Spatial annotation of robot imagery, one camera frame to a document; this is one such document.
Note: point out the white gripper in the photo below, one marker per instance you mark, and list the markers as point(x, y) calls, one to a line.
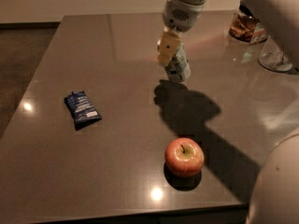
point(177, 16)

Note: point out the white green 7up can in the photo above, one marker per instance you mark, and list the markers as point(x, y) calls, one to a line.
point(178, 69)

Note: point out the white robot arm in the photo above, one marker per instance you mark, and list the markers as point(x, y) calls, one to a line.
point(275, 197)

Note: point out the glass jar with black lid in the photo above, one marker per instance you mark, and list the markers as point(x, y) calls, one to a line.
point(245, 27)

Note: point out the clear glass container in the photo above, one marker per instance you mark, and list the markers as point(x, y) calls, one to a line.
point(273, 58)

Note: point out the blue snack bag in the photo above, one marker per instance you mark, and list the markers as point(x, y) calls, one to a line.
point(81, 108)

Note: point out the red apple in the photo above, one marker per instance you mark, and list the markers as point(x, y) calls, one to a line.
point(184, 158)

